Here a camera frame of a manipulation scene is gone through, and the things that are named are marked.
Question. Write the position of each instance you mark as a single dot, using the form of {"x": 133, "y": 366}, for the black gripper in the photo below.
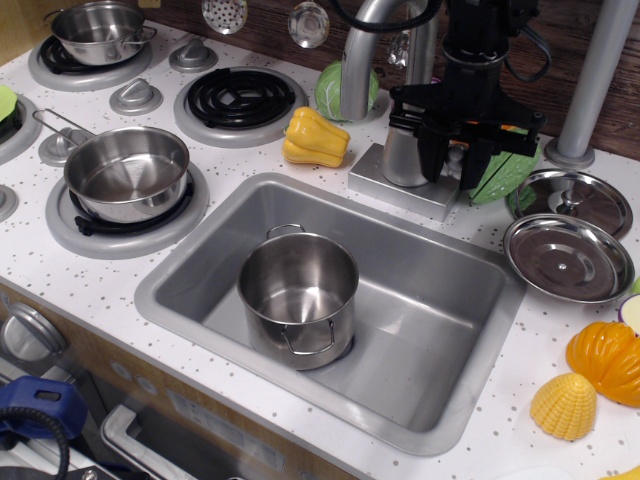
{"x": 470, "y": 106}

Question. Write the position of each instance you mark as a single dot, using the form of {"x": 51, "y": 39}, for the silver faucet lever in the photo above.
{"x": 455, "y": 160}

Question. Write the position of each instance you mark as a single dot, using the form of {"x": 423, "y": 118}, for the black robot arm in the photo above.
{"x": 482, "y": 26}

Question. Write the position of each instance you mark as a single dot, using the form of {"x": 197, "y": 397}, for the green toy bitter gourd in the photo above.
{"x": 503, "y": 175}

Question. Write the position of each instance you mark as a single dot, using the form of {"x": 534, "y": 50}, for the silver toy faucet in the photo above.
{"x": 391, "y": 172}

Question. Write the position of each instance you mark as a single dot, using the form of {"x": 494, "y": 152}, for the hanging clear utensil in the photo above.
{"x": 398, "y": 49}

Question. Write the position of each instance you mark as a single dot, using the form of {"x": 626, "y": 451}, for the steel lid with knob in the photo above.
{"x": 574, "y": 194}

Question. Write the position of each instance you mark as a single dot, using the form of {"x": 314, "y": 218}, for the green toy cabbage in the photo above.
{"x": 327, "y": 92}

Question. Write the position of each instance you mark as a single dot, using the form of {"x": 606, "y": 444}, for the yellow toy bell pepper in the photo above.
{"x": 311, "y": 139}

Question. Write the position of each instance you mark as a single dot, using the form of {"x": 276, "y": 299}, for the steel plate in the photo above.
{"x": 568, "y": 258}

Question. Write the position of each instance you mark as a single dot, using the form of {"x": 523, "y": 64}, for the grey sink basin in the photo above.
{"x": 388, "y": 326}

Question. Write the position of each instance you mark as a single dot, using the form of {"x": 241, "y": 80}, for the hanging steel ladle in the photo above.
{"x": 308, "y": 24}

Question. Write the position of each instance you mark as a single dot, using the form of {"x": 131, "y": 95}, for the steel pot in sink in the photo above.
{"x": 298, "y": 291}

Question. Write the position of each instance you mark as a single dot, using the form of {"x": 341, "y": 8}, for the black coil burner centre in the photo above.
{"x": 238, "y": 107}

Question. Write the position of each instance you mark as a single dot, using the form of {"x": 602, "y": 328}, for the purple white toy eggplant slice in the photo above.
{"x": 629, "y": 313}

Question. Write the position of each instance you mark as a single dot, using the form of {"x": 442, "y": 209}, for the orange toy pumpkin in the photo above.
{"x": 607, "y": 355}

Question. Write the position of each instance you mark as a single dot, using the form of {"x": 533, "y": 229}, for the hanging perforated skimmer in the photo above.
{"x": 226, "y": 17}

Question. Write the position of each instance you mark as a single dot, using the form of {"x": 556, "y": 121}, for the yellow toy corn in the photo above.
{"x": 565, "y": 407}

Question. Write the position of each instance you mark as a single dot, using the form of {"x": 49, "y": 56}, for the grey stove knob upper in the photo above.
{"x": 193, "y": 57}

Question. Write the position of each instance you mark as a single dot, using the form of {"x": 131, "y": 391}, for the grey stove knob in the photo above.
{"x": 55, "y": 149}
{"x": 193, "y": 57}
{"x": 136, "y": 98}

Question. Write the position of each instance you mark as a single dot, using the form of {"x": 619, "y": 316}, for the grey stove knob middle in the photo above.
{"x": 136, "y": 98}

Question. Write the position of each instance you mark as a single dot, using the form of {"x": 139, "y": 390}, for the steel bowl pot rear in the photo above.
{"x": 101, "y": 33}

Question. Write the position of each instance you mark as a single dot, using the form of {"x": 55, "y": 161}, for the grey stove knob lower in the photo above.
{"x": 55, "y": 149}

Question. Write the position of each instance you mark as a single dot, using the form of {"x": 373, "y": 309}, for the green toy item left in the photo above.
{"x": 8, "y": 101}

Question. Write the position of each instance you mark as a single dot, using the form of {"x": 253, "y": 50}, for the grey round oven dial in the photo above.
{"x": 28, "y": 336}

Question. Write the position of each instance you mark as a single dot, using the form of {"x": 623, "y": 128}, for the grey vertical post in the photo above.
{"x": 572, "y": 149}

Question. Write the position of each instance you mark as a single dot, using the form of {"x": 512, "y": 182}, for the steel saucepan with handle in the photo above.
{"x": 127, "y": 175}

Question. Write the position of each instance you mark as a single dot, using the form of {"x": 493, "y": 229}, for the toy oven door handle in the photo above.
{"x": 115, "y": 434}

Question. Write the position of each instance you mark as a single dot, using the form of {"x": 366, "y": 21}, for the blue clamp with cable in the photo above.
{"x": 39, "y": 408}

